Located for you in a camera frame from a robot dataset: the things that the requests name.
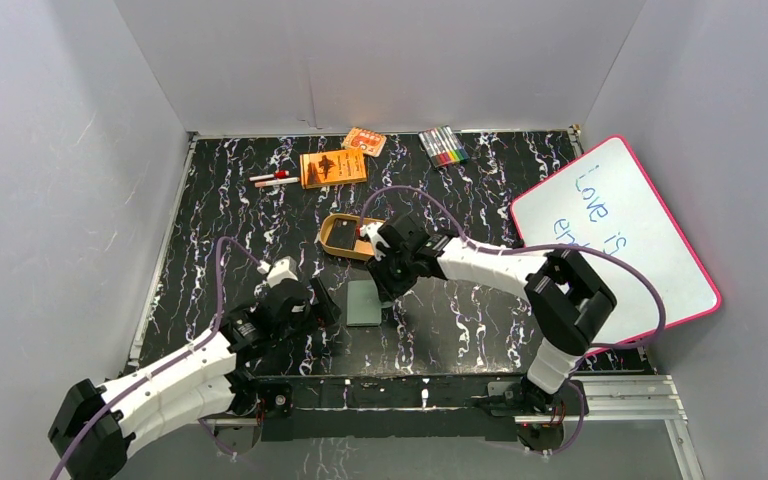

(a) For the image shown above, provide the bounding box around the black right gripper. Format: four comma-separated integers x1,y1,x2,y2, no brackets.
364,247,418,304

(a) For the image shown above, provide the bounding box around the mint green card holder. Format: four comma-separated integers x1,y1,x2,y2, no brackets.
346,280,382,327

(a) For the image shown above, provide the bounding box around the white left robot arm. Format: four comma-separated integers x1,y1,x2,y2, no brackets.
48,257,341,479

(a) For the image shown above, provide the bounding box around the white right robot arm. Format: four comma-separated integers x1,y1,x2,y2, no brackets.
357,215,617,414

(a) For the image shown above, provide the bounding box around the black credit card stack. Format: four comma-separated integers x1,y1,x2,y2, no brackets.
326,218,357,251

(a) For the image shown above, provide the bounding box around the small orange card box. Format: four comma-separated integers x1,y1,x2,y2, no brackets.
341,127,387,157

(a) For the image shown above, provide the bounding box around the orange oval tray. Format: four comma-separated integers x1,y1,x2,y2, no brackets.
318,213,374,262

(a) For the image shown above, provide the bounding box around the orange book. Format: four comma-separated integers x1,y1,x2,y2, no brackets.
300,149,368,189

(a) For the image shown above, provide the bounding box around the white marker pen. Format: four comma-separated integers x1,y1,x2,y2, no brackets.
254,177,300,188

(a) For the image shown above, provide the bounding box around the coloured marker pack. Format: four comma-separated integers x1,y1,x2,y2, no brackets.
418,125,470,169

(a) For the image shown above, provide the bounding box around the red capped marker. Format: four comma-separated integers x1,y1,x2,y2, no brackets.
249,170,289,182

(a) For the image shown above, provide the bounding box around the pink framed whiteboard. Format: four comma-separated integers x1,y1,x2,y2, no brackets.
510,136,722,326

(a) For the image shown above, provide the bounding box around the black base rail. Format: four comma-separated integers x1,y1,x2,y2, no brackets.
206,373,590,451

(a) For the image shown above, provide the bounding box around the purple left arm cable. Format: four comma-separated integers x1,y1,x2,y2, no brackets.
49,236,273,480

